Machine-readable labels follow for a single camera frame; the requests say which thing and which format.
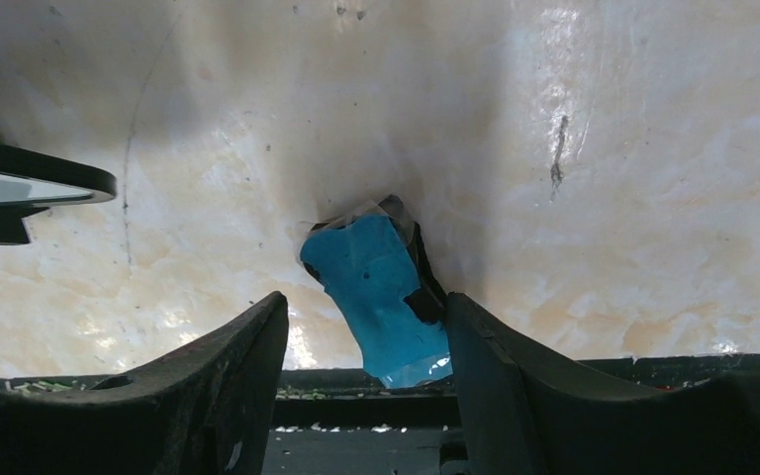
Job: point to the small whiteboard with stand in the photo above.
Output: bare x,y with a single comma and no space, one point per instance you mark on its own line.
33,182

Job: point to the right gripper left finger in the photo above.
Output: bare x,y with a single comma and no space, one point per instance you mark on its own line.
204,408

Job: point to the blue whiteboard eraser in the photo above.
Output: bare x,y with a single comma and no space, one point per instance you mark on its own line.
373,263

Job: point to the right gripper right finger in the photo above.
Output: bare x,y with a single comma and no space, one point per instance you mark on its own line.
528,409

